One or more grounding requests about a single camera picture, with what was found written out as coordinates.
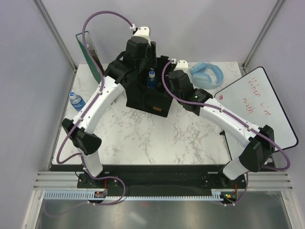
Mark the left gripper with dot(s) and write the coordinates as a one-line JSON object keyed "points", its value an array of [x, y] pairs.
{"points": [[152, 53]]}

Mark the black canvas bag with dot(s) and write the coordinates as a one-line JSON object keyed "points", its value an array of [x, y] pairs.
{"points": [[156, 100]]}

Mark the blue label water bottle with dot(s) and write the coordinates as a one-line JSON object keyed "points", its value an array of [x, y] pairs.
{"points": [[152, 80]]}

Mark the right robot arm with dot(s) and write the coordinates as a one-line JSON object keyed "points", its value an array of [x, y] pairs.
{"points": [[256, 140]]}

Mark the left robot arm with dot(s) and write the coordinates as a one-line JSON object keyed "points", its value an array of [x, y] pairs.
{"points": [[139, 57]]}

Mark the light blue headphones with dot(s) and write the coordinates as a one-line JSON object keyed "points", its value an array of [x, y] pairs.
{"points": [[203, 80]]}

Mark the green file holder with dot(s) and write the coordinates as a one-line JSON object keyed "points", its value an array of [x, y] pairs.
{"points": [[92, 59]]}

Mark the whiteboard with red writing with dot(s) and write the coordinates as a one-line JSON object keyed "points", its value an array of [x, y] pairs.
{"points": [[254, 99]]}

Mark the water bottle on table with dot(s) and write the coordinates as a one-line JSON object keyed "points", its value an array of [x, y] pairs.
{"points": [[76, 101]]}

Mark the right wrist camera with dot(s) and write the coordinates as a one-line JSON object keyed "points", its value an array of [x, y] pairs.
{"points": [[181, 65]]}

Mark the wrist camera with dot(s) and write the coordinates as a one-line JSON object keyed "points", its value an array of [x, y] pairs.
{"points": [[181, 65], [143, 31]]}

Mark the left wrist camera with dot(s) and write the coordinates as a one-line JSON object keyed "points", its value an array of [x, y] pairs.
{"points": [[143, 31]]}

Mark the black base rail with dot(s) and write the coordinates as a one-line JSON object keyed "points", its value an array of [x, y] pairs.
{"points": [[157, 180]]}

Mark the left aluminium frame post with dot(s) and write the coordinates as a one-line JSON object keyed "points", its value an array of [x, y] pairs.
{"points": [[55, 33]]}

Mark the aluminium frame post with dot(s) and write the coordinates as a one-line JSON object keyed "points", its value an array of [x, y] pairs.
{"points": [[265, 28], [55, 33]]}

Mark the right aluminium frame post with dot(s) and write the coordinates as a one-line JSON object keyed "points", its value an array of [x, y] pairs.
{"points": [[265, 28]]}

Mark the white cable duct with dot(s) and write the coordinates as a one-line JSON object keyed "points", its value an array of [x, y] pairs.
{"points": [[100, 196]]}

